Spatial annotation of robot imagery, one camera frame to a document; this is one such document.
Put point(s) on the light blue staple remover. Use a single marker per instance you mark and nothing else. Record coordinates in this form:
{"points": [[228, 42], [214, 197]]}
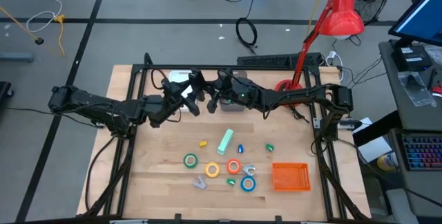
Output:
{"points": [[250, 171]]}

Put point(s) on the yellow round container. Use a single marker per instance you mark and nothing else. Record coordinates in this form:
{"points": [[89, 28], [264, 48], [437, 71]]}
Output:
{"points": [[386, 161]]}

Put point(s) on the orange tape roll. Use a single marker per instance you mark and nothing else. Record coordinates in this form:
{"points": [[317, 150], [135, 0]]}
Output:
{"points": [[228, 166]]}

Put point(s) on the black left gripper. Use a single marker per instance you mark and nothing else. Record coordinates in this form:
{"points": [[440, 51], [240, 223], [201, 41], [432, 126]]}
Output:
{"points": [[174, 94]]}

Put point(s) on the white paper sheet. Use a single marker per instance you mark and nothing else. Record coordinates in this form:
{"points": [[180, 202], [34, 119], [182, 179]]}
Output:
{"points": [[374, 148]]}

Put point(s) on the backlit black keyboard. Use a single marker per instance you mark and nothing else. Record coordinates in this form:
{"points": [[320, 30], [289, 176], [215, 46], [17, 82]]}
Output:
{"points": [[423, 153]]}

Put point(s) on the black table-level camera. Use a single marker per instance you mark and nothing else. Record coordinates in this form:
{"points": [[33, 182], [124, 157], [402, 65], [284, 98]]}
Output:
{"points": [[350, 124]]}

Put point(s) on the mint green stapler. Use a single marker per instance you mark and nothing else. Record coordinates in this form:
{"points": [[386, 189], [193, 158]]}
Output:
{"points": [[225, 142]]}

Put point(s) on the orange mesh basket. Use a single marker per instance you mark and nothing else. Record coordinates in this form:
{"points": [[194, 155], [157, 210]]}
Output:
{"points": [[288, 177]]}

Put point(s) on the black perforated metal bar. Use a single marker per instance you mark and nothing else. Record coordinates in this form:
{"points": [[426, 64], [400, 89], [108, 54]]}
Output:
{"points": [[269, 59]]}

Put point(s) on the smoky grey plastic bin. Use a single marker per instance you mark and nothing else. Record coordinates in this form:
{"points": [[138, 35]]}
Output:
{"points": [[231, 107]]}

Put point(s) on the black computer monitor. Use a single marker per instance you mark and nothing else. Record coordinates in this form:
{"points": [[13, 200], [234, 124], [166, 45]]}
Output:
{"points": [[423, 16]]}

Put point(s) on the white plastic bin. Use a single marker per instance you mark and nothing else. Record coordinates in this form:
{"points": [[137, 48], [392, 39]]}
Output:
{"points": [[177, 76]]}

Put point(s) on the green tape roll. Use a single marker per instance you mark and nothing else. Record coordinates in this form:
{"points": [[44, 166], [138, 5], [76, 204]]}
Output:
{"points": [[185, 161]]}

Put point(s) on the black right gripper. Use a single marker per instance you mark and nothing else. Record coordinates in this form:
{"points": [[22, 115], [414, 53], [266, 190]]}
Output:
{"points": [[238, 92]]}

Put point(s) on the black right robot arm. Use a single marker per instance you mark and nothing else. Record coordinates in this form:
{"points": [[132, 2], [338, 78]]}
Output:
{"points": [[304, 94]]}

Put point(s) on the yellow mini stapler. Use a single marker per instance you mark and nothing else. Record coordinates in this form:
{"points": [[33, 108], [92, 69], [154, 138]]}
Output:
{"points": [[203, 144]]}

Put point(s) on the small red object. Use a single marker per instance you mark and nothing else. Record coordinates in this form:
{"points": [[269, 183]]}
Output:
{"points": [[438, 89]]}

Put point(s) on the red desk lamp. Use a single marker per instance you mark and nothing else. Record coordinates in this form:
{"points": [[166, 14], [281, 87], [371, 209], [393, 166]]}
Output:
{"points": [[342, 13]]}

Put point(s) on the grey cart base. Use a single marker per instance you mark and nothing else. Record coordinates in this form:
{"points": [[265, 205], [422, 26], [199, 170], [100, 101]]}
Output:
{"points": [[15, 57]]}

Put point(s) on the yellow tape roll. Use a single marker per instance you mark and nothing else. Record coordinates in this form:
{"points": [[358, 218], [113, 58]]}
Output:
{"points": [[206, 170]]}

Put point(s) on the small black box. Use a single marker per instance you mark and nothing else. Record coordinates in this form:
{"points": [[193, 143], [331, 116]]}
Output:
{"points": [[411, 58]]}

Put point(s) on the clear plastic bag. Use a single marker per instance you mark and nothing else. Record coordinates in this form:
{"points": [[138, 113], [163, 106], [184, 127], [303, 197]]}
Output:
{"points": [[416, 91]]}

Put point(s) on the black metal table frame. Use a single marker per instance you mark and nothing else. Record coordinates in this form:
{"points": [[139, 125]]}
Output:
{"points": [[319, 168]]}

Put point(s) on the blue mini stapler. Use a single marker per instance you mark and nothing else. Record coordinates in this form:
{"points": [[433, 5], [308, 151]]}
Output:
{"points": [[240, 149]]}

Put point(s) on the grey desk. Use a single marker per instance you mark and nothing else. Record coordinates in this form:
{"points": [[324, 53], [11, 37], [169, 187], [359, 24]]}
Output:
{"points": [[393, 113]]}

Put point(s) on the blue tape roll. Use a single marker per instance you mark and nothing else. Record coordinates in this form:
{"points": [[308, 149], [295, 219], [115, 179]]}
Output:
{"points": [[242, 184]]}

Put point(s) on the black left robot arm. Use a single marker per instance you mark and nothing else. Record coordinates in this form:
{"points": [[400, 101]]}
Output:
{"points": [[86, 101]]}

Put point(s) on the lavender staple remover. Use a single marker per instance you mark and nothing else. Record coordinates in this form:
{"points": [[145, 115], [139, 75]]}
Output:
{"points": [[199, 183]]}

